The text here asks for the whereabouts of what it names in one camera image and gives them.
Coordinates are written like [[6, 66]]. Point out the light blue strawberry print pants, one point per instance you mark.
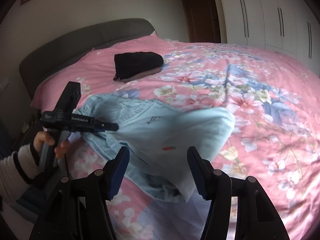
[[175, 135]]

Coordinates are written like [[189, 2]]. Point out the dark brown door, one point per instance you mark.
[[200, 12]]

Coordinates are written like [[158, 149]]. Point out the white wardrobe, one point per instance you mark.
[[275, 12]]

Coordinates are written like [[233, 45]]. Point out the pink floral bed cover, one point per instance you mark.
[[250, 105]]

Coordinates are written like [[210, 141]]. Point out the person's left forearm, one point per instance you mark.
[[17, 167]]

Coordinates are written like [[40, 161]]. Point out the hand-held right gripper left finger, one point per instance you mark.
[[118, 175]]

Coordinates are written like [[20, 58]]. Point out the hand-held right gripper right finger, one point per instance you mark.
[[197, 175]]

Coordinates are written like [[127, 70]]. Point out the grey padded headboard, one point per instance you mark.
[[75, 42]]

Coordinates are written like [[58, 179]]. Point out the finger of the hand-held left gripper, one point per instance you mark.
[[107, 126]]

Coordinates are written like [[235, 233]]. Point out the black folded cloth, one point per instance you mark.
[[137, 63]]

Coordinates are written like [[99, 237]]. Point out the person's left hand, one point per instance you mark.
[[42, 140]]

